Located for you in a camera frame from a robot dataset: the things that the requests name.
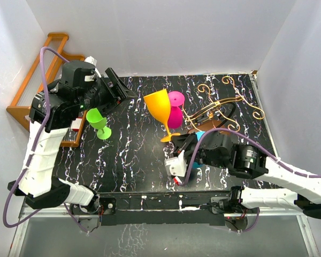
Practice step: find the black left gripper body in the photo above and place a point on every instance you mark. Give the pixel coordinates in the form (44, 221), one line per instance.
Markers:
(101, 96)

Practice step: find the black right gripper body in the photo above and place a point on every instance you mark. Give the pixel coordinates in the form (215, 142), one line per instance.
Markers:
(189, 144)

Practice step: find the green wine glass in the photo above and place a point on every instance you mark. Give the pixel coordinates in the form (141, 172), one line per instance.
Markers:
(98, 122)

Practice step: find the orange wine glass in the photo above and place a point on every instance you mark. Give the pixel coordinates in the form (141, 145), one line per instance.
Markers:
(158, 105)

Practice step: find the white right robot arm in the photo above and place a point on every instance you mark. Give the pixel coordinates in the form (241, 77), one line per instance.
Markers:
(298, 189)

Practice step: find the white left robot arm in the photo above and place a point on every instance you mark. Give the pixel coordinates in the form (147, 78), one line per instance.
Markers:
(52, 112)

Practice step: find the blue wine glass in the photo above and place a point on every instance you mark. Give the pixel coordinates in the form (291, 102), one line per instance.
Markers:
(195, 157)

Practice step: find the pink wine glass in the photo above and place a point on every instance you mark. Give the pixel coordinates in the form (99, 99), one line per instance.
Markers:
(177, 100)

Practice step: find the wooden tiered shelf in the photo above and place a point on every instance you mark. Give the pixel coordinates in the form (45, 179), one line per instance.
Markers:
(32, 84)

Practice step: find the gold wire wine glass rack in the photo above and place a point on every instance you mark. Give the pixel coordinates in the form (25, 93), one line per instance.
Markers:
(219, 112)

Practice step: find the aluminium frame rail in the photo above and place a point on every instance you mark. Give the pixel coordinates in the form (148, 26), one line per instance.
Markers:
(132, 160)

